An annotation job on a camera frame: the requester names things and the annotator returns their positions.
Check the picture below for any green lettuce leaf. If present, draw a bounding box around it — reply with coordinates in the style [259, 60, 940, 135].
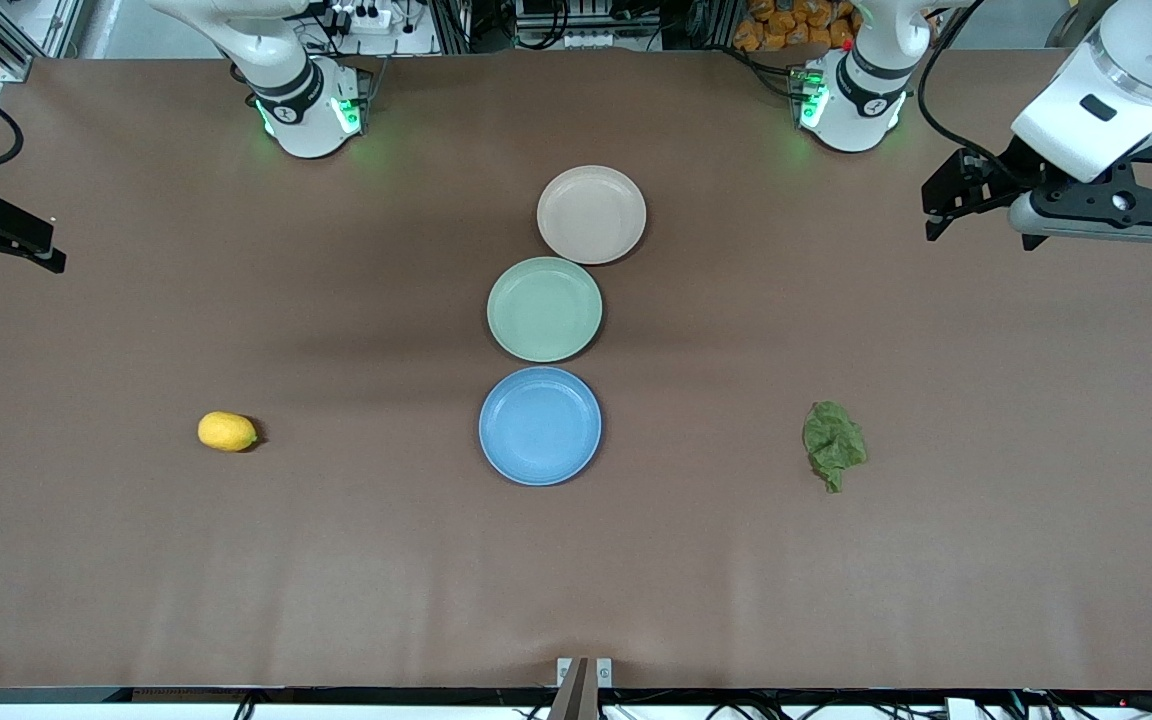
[801, 401, 869, 494]

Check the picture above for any yellow lemon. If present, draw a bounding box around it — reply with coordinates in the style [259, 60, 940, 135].
[197, 411, 259, 453]

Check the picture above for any pile of orange objects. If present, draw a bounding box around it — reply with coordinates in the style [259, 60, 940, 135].
[733, 0, 863, 53]

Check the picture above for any beige round plate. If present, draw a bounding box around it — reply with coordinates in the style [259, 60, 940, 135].
[536, 165, 648, 266]

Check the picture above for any white power strip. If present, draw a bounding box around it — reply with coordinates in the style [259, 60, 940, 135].
[328, 0, 399, 37]

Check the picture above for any green round plate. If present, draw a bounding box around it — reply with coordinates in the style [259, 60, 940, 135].
[486, 256, 604, 363]

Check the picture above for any blue round plate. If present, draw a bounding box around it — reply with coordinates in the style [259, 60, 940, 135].
[478, 366, 603, 487]

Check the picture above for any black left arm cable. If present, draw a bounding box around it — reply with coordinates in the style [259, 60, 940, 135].
[916, 0, 1019, 176]

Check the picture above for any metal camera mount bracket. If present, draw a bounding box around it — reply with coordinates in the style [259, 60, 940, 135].
[548, 656, 614, 720]

